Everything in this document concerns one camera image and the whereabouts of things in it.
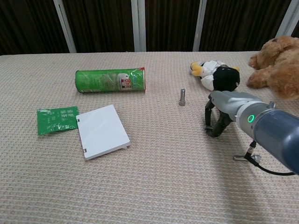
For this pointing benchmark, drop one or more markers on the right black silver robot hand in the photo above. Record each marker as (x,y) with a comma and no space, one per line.
(229,100)

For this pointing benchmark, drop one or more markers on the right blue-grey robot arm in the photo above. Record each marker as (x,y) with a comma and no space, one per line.
(275,130)

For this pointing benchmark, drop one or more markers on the black white penguin plush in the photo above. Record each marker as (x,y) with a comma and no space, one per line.
(224,79)

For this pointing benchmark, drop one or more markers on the brown teddy bear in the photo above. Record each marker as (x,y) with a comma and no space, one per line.
(280,70)

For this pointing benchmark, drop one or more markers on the beige woven tablecloth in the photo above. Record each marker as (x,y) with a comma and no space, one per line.
(151,175)

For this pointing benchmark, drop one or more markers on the green chips can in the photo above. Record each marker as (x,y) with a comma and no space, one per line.
(105,80)

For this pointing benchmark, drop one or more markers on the white plastic cover plate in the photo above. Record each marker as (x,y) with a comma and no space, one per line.
(102,131)

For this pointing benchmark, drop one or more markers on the green foil snack packet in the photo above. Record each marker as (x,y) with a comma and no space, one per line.
(56,119)

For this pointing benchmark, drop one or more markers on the grey aluminium partition post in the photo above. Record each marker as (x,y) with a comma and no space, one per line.
(199,25)
(64,25)
(288,16)
(138,25)

